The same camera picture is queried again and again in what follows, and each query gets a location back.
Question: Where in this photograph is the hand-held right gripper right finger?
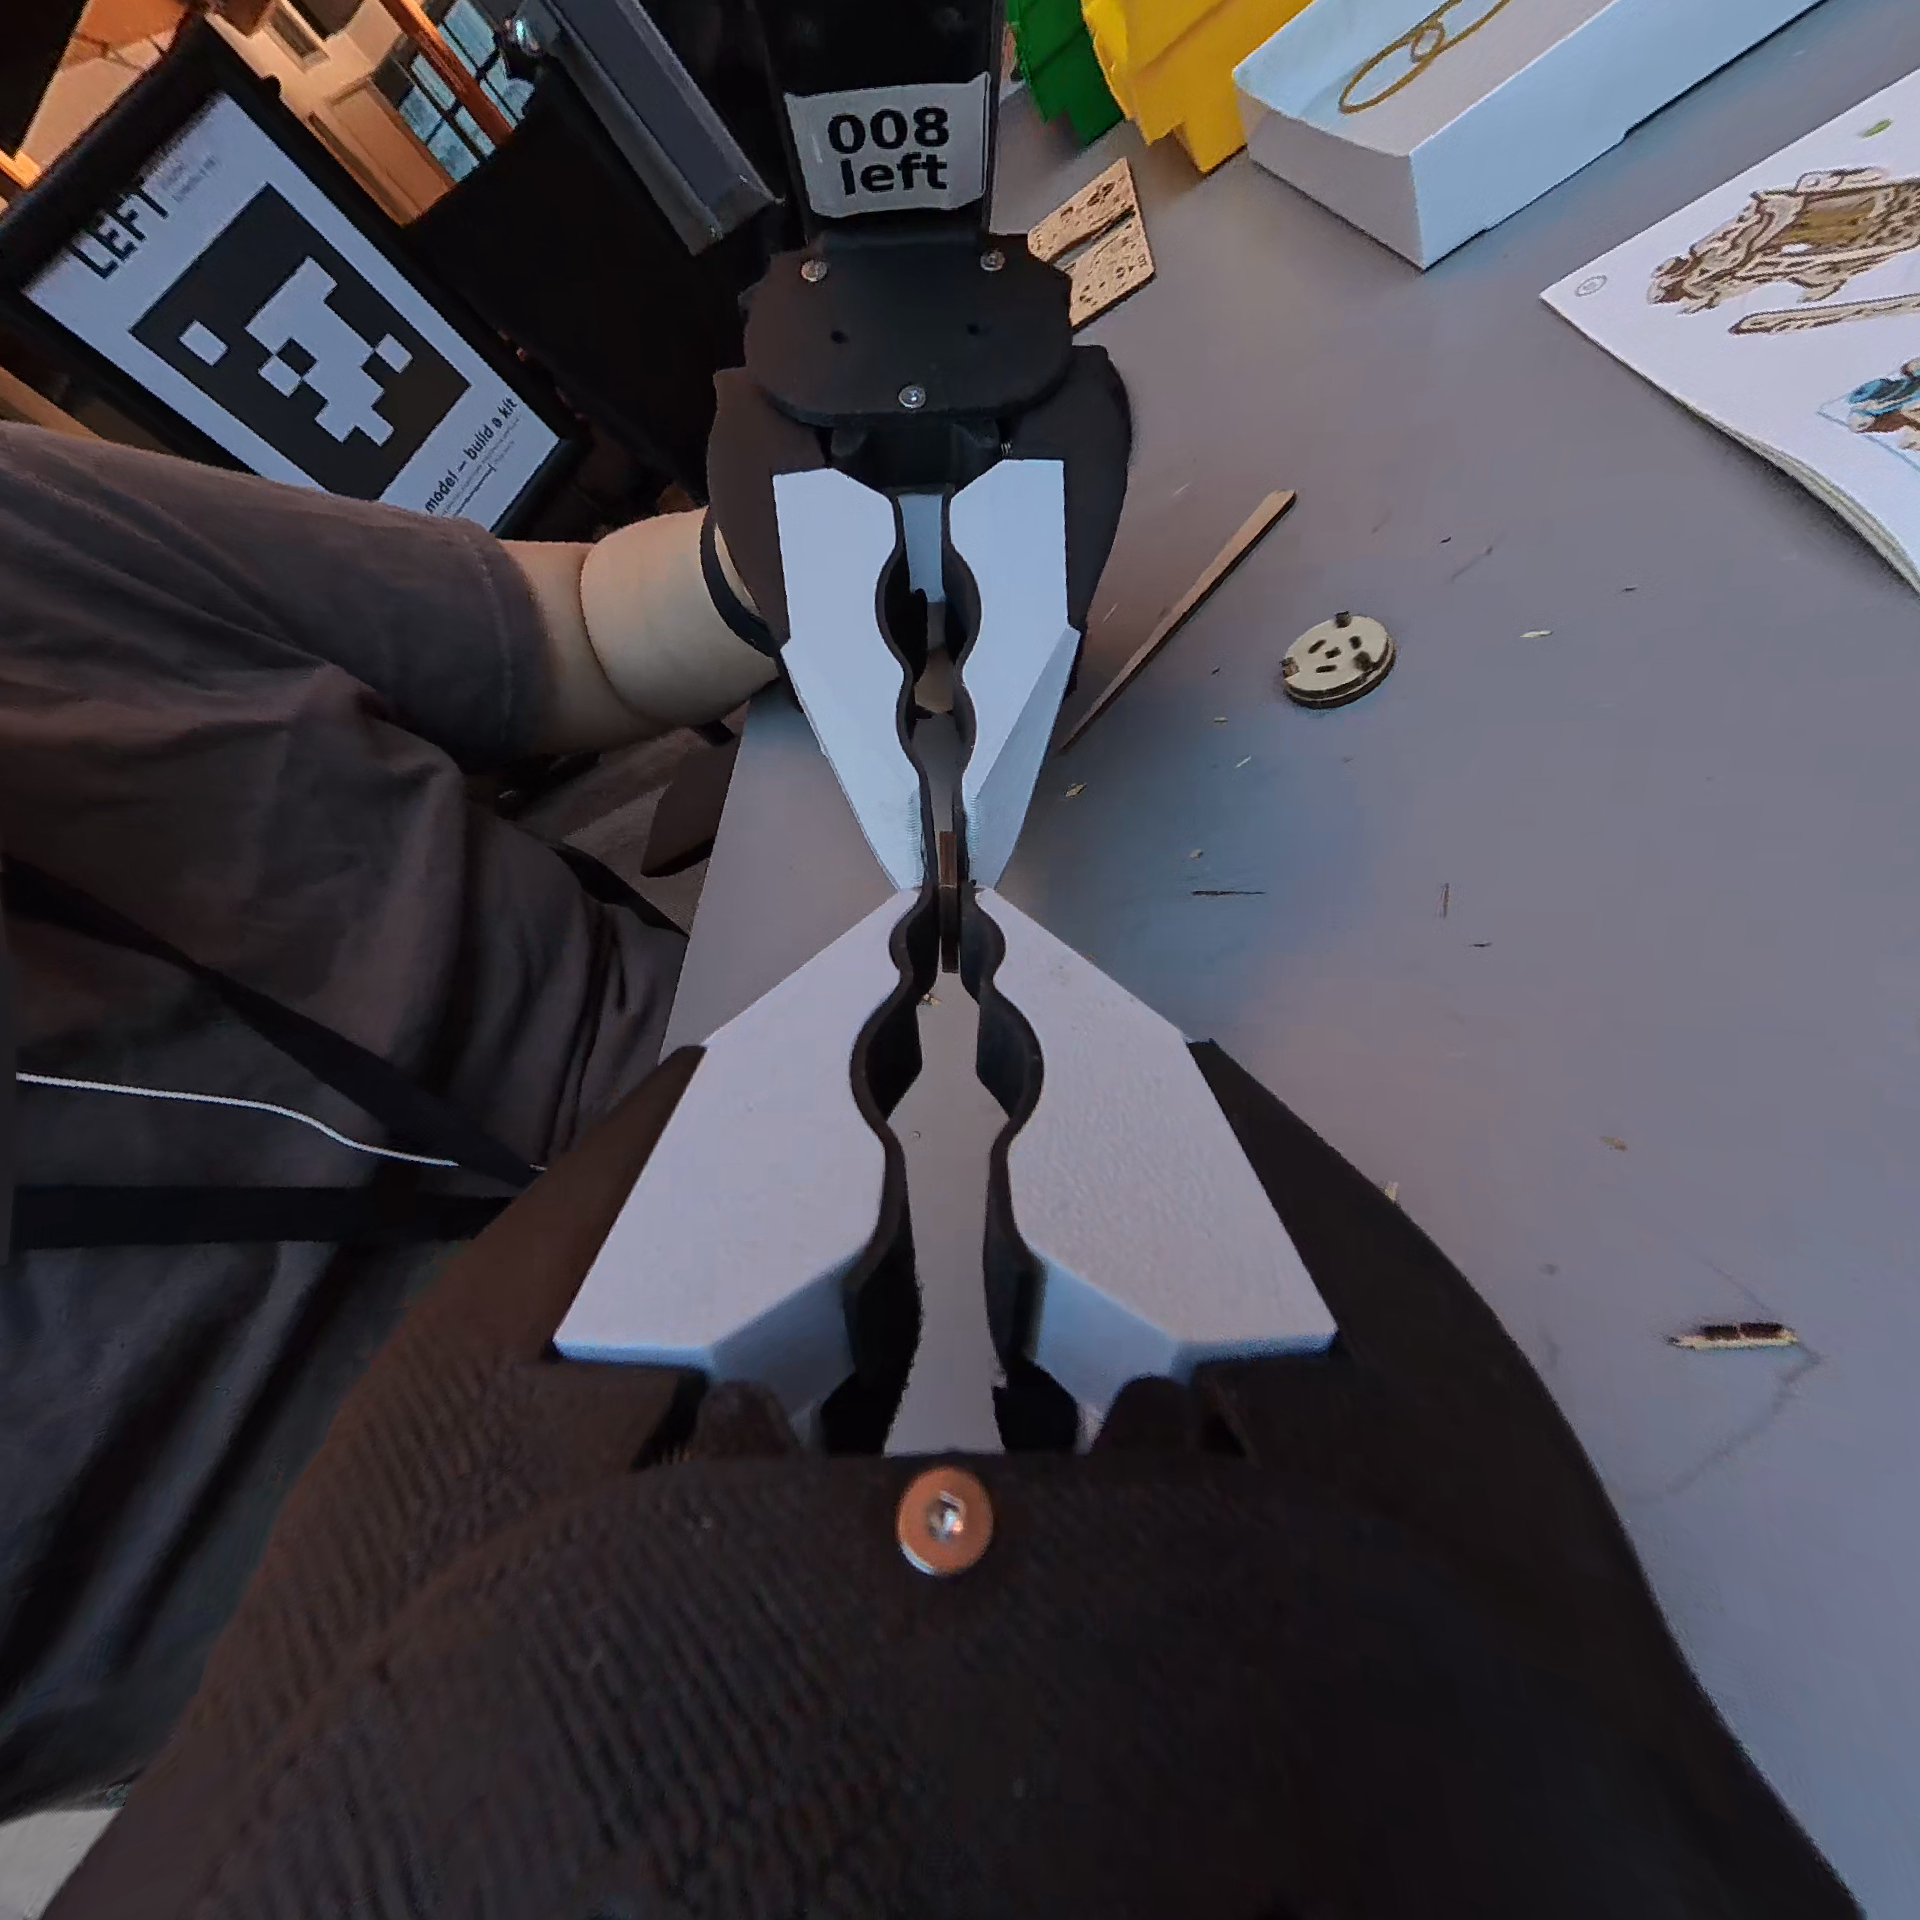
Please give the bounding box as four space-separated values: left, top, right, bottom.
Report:
955 884 1338 1453

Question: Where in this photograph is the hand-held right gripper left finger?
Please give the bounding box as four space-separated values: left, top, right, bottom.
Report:
554 890 954 1455

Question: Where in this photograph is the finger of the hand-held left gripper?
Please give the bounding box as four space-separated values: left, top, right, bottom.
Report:
941 454 1087 890
773 465 948 895

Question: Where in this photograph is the laser-cut wooden puzzle sheet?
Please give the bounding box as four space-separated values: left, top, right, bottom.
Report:
1024 155 1160 330

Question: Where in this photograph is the person's left forearm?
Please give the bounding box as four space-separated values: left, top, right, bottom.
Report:
493 511 790 757

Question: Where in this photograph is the grey desk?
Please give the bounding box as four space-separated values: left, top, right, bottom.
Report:
659 0 1920 1920

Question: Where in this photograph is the black wristband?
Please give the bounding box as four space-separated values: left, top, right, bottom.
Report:
695 511 785 663

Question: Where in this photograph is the tapered wooden stick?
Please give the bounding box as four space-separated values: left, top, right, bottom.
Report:
1055 487 1300 757

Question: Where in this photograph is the green storage bin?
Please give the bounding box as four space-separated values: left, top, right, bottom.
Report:
1002 0 1127 145

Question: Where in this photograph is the grey metal beam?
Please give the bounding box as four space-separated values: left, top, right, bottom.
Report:
509 0 782 259

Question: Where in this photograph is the slotted wooden disc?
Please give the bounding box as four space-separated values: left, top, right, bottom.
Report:
1278 606 1400 712

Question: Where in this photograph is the yellow storage bin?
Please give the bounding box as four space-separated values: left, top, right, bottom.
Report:
1081 0 1313 174

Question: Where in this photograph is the pile of tan rubber bands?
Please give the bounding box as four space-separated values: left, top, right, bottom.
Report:
1334 0 1517 114

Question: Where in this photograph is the framed marker sign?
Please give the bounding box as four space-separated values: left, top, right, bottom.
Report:
0 15 587 535

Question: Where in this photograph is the white tray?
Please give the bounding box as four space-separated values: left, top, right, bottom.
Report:
1229 0 1823 272

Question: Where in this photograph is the person's dark shirt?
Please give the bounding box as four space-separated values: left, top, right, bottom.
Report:
0 421 707 1824

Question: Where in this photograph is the open instruction booklet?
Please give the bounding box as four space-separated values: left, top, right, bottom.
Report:
1539 66 1920 594

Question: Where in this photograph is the black strap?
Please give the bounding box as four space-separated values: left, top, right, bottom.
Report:
0 854 541 1254

